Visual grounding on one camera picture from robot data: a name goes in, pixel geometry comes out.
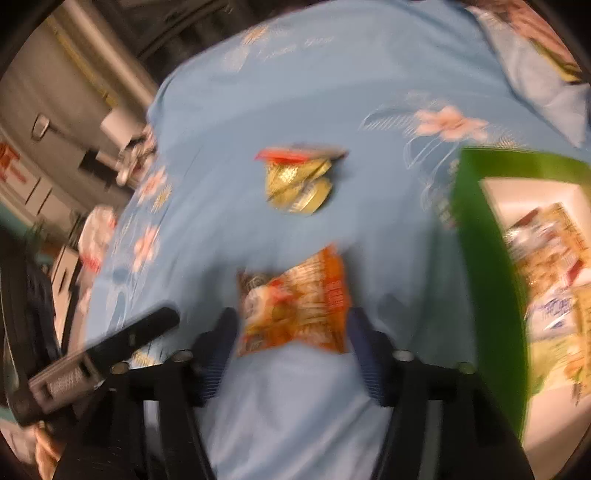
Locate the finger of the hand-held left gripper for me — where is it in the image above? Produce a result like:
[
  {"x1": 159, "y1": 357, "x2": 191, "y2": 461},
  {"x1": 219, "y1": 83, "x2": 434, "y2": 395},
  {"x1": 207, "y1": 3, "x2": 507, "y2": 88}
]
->
[{"x1": 85, "y1": 308, "x2": 182, "y2": 371}]

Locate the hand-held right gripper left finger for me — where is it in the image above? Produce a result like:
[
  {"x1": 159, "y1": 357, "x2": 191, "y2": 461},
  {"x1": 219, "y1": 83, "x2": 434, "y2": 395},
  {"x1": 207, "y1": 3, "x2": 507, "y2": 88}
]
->
[{"x1": 53, "y1": 307, "x2": 241, "y2": 480}]

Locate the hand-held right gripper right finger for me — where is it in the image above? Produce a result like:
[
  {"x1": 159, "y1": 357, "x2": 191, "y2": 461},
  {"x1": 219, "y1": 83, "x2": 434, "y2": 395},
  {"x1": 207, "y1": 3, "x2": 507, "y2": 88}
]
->
[{"x1": 346, "y1": 307, "x2": 536, "y2": 480}]

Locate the green rimmed white box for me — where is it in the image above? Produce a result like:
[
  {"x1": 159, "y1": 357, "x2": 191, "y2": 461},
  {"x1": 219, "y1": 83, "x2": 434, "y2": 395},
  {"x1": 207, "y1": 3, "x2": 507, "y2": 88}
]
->
[{"x1": 450, "y1": 146, "x2": 591, "y2": 480}]

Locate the yellow orange snack packet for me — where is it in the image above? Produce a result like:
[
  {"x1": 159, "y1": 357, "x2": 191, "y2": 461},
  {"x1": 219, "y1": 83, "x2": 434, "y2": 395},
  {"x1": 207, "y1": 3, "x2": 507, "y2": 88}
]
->
[{"x1": 505, "y1": 202, "x2": 591, "y2": 301}]

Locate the person's left hand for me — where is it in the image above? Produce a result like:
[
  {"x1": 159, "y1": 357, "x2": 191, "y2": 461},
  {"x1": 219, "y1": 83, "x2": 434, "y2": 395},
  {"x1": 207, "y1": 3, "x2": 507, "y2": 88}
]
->
[{"x1": 31, "y1": 422, "x2": 64, "y2": 480}]

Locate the white red plastic bag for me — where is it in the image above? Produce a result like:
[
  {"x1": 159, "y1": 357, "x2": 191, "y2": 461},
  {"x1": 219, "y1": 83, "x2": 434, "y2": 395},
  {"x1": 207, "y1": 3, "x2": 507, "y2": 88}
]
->
[{"x1": 77, "y1": 205, "x2": 119, "y2": 274}]

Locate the black device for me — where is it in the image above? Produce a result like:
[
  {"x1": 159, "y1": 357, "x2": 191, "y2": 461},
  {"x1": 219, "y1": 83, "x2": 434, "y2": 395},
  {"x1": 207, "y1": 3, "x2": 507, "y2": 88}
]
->
[{"x1": 78, "y1": 148, "x2": 117, "y2": 186}]

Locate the white flower ornament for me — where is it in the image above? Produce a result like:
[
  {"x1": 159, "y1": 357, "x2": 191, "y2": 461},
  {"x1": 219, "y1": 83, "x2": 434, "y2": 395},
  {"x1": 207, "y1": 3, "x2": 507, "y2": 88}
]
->
[{"x1": 115, "y1": 126, "x2": 158, "y2": 186}]

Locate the gold snack packet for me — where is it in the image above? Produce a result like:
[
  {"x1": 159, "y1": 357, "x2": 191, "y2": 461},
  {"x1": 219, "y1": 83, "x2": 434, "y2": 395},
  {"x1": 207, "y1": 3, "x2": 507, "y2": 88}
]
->
[{"x1": 264, "y1": 157, "x2": 334, "y2": 216}]

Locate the white blue snack packet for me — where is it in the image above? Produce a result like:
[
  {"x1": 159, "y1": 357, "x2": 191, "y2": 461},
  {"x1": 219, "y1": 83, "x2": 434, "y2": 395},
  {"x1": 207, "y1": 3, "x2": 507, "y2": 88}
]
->
[{"x1": 526, "y1": 291, "x2": 583, "y2": 334}]

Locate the white paper roll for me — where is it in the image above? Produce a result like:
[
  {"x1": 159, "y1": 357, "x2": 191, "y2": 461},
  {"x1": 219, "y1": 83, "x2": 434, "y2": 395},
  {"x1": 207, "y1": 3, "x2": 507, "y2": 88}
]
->
[{"x1": 100, "y1": 104, "x2": 140, "y2": 149}]

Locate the blue floral bedsheet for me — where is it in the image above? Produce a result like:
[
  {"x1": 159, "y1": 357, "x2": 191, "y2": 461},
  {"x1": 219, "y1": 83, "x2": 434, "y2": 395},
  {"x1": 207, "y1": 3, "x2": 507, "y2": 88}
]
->
[{"x1": 83, "y1": 0, "x2": 591, "y2": 480}]

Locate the blue pillow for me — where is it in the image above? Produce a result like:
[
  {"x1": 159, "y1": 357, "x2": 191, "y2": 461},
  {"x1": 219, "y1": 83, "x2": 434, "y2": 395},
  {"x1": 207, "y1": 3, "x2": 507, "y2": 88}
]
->
[{"x1": 471, "y1": 4, "x2": 591, "y2": 148}]

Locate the pink folded quilt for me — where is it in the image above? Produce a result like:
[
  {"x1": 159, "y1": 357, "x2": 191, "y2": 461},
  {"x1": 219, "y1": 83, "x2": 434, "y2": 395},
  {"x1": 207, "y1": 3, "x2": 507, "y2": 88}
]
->
[{"x1": 499, "y1": 0, "x2": 583, "y2": 84}]

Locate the red wall decoration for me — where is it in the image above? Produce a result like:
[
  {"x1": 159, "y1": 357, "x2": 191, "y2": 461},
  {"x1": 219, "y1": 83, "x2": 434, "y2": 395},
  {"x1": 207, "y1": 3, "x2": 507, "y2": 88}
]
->
[{"x1": 0, "y1": 137, "x2": 25, "y2": 182}]

